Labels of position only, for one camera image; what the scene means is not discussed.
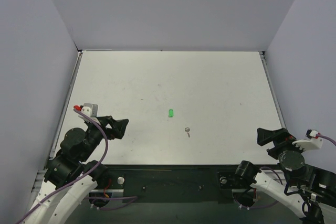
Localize green key tag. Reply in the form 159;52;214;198
168;109;174;118

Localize silver key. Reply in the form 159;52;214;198
184;127;191;137

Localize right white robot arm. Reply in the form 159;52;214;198
234;128;335;223

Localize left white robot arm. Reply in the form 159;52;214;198
18;113;129;223

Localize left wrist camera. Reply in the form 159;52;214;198
73;103;98;120

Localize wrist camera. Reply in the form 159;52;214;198
292;129;323;152
73;103;98;120

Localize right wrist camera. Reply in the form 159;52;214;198
292;129;323;152

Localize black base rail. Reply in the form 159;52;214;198
86;164;284;205

